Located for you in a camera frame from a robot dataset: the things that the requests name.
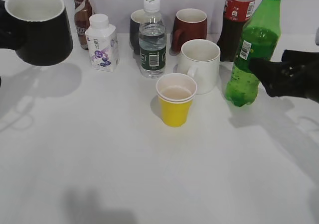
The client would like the clear water bottle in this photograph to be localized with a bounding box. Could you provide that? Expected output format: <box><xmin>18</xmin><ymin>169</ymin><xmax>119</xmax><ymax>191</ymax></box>
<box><xmin>139</xmin><ymin>0</ymin><xmax>166</xmax><ymax>79</ymax></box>

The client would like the white blueberry yogurt bottle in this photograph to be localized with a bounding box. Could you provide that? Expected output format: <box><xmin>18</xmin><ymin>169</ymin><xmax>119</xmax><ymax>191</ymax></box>
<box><xmin>85</xmin><ymin>13</ymin><xmax>119</xmax><ymax>72</ymax></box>

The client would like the brown coffee drink bottle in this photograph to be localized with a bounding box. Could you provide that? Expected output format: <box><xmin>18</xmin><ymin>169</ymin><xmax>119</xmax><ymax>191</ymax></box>
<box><xmin>74</xmin><ymin>0</ymin><xmax>94</xmax><ymax>50</ymax></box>

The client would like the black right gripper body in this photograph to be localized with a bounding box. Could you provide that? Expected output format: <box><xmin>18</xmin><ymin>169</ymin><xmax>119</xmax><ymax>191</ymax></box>
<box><xmin>268</xmin><ymin>49</ymin><xmax>319</xmax><ymax>104</ymax></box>

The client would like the green soda bottle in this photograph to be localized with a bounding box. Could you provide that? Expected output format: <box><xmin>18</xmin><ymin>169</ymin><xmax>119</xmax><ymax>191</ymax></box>
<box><xmin>225</xmin><ymin>0</ymin><xmax>281</xmax><ymax>107</ymax></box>

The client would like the dark grey mug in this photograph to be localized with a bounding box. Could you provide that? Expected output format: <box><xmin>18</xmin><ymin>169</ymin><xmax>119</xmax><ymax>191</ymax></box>
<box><xmin>130</xmin><ymin>9</ymin><xmax>145</xmax><ymax>55</ymax></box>

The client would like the black mug white interior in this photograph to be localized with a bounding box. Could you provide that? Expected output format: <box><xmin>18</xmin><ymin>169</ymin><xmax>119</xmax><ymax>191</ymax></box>
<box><xmin>4</xmin><ymin>0</ymin><xmax>73</xmax><ymax>66</ymax></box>

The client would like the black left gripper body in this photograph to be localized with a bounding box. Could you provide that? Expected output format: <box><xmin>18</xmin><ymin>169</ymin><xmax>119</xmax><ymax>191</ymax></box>
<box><xmin>0</xmin><ymin>0</ymin><xmax>27</xmax><ymax>50</ymax></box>

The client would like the white ceramic mug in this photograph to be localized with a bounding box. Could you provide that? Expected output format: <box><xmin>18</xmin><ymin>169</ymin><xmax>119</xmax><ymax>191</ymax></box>
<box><xmin>177</xmin><ymin>39</ymin><xmax>220</xmax><ymax>95</ymax></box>

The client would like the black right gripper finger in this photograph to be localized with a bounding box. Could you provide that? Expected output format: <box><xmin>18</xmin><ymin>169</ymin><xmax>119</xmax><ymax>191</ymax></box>
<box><xmin>250</xmin><ymin>58</ymin><xmax>282</xmax><ymax>85</ymax></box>

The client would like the yellow paper cup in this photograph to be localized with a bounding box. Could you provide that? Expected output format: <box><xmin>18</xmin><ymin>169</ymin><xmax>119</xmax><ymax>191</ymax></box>
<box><xmin>156</xmin><ymin>73</ymin><xmax>197</xmax><ymax>127</ymax></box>

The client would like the dark red mug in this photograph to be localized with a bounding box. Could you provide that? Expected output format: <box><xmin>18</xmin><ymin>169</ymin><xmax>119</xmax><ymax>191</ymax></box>
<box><xmin>171</xmin><ymin>8</ymin><xmax>207</xmax><ymax>53</ymax></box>

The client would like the cola bottle red label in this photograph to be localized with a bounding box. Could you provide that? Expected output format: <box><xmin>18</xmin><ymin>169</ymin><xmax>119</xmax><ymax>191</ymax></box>
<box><xmin>217</xmin><ymin>0</ymin><xmax>255</xmax><ymax>62</ymax></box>

